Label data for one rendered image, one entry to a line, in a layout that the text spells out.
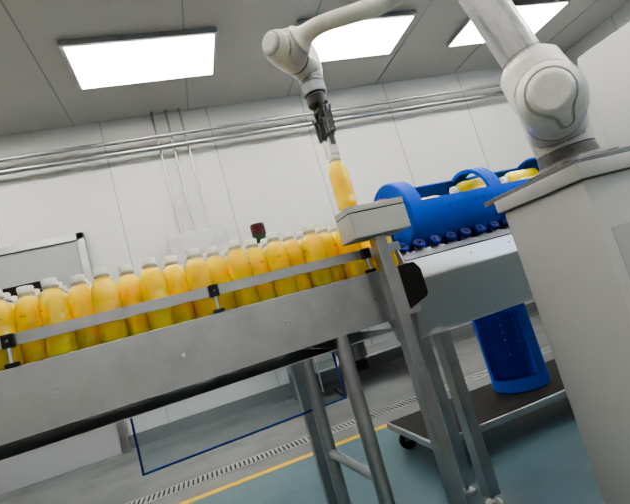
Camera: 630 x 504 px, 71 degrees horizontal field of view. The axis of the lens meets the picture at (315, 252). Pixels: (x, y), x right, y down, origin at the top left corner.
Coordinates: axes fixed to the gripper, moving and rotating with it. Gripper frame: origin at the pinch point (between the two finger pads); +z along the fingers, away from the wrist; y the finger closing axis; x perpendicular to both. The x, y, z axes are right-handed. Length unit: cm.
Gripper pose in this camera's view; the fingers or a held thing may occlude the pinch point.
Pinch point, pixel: (331, 148)
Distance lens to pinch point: 164.1
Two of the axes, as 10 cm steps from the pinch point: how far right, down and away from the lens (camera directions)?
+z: 2.7, 9.6, -1.2
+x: -9.1, 2.1, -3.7
